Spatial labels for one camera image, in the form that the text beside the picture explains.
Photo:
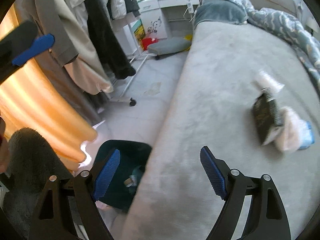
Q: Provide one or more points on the black snack bag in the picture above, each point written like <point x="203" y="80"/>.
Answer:
<point x="267" y="117"/>

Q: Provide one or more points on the grey hanging coat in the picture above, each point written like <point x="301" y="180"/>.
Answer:
<point x="45" y="15"/>

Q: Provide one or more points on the person's left hand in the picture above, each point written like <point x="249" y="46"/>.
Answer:
<point x="4" y="149"/>

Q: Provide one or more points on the beige hanging garment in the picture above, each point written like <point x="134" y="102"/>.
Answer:
<point x="86" y="70"/>

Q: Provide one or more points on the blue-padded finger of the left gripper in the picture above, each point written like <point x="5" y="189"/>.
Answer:
<point x="21" y="45"/>

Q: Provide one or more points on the blue patterned fleece blanket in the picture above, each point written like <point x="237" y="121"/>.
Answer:
<point x="288" y="28"/>

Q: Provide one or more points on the black hanging garment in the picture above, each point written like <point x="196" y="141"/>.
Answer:
<point x="104" y="40"/>

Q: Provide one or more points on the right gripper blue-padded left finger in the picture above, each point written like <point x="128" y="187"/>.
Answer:
<point x="52" y="218"/>

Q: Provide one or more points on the orange curtain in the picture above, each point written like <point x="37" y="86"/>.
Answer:
<point x="28" y="99"/>

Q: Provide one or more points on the colourful picture board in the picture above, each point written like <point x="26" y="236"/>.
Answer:
<point x="138" y="31"/>

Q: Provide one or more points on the blue tissue pack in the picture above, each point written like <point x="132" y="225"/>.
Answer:
<point x="306" y="135"/>

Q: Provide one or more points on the grey bed with plush sheet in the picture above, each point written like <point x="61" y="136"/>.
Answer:
<point x="212" y="107"/>

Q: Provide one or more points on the dark teal trash bin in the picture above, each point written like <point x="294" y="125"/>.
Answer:
<point x="123" y="186"/>

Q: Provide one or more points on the white dressing table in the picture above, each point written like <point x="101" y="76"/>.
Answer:
<point x="163" y="19"/>

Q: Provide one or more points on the yellow item on floor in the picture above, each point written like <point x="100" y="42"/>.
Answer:
<point x="189" y="37"/>

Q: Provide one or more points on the clear bubble wrap roll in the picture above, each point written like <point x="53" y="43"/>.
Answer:
<point x="263" y="80"/>

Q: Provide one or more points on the red box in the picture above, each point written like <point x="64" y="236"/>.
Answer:
<point x="145" y="42"/>

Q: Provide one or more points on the white power strip with cable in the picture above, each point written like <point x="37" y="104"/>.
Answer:
<point x="189" y="10"/>

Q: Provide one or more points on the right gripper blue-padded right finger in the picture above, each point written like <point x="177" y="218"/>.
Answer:
<point x="266" y="218"/>

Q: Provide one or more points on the grey-blue pillow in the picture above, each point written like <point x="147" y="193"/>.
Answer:
<point x="220" y="11"/>

